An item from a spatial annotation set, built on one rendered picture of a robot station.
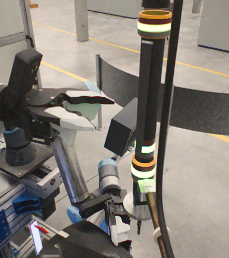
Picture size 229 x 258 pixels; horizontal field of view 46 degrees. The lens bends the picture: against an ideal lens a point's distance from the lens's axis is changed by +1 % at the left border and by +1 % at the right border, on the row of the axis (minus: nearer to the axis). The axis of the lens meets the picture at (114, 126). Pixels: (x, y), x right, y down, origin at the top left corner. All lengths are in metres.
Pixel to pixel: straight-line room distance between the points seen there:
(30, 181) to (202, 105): 1.58
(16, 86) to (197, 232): 2.12
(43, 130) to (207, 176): 2.53
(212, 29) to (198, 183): 4.79
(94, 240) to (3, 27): 2.03
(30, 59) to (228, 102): 2.08
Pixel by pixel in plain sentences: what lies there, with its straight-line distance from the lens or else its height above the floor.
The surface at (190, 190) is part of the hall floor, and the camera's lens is 2.73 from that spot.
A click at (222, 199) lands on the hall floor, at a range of 2.74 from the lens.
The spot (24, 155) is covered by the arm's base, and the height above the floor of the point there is 1.08.
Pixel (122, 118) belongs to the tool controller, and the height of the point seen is 1.25.
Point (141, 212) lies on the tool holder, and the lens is 0.52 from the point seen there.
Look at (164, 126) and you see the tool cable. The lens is 0.34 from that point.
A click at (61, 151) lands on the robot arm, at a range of 0.94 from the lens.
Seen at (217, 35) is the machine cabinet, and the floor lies 0.35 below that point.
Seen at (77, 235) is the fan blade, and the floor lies 1.18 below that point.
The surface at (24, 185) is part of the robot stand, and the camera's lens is 1.42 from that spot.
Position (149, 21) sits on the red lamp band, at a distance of 0.36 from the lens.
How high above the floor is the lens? 1.88
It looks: 32 degrees down
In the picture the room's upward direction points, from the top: straight up
